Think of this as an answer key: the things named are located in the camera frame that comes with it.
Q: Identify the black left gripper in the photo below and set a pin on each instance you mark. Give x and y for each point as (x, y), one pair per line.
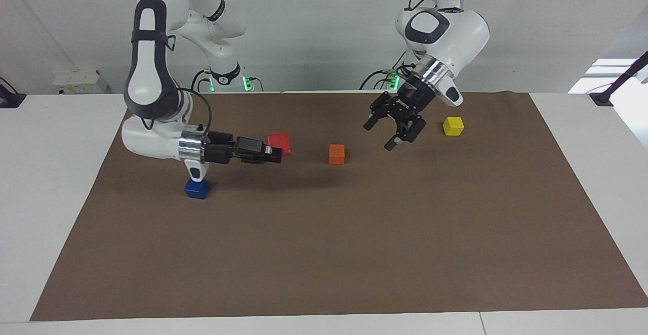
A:
(412, 97)

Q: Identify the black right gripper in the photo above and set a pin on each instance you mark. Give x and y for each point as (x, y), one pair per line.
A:
(220, 148)

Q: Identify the red wooden block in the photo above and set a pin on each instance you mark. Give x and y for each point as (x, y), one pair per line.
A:
(280, 141)

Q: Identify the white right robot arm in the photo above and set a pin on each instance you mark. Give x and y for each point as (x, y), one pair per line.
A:
(152, 72)

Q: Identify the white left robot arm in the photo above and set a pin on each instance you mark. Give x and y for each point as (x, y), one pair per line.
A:
(445, 26)

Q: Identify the yellow wooden block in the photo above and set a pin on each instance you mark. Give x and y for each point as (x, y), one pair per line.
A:
(453, 126)

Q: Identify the orange wooden block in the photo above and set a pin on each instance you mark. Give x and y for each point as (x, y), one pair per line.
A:
(336, 155)

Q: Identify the blue wooden block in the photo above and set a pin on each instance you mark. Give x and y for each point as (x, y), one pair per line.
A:
(196, 189)

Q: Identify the brown table mat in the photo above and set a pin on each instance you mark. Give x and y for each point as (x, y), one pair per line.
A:
(324, 249)

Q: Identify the white cardboard box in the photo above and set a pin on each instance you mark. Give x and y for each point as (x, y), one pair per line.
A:
(81, 79)

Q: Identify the black camera stand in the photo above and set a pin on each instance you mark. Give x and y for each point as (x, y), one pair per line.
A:
(617, 79)

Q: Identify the black clamp mount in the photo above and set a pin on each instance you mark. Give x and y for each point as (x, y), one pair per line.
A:
(10, 97)

